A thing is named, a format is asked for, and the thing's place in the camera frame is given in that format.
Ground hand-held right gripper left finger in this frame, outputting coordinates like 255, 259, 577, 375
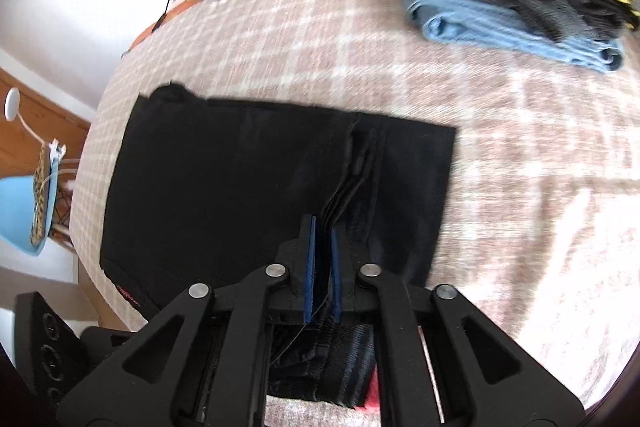
56, 214, 317, 427

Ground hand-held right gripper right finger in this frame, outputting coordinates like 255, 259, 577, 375
330, 227, 586, 427

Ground black pants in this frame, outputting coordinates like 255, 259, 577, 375
99, 82, 457, 410

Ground blue chair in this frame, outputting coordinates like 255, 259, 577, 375
0, 174, 76, 258

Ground leopard print cloth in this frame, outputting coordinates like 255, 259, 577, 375
31, 142, 56, 245

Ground plaid beige blanket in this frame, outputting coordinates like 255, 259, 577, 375
65, 0, 631, 427

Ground wooden door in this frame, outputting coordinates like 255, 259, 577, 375
0, 67, 93, 178

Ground white desk lamp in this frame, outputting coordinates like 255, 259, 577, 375
4, 88, 56, 148

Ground folded blue jeans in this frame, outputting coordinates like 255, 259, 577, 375
404, 0, 626, 72

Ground folded grey garment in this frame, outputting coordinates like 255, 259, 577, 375
400, 0, 626, 45

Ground white cable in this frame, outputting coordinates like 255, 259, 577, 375
47, 162, 78, 188

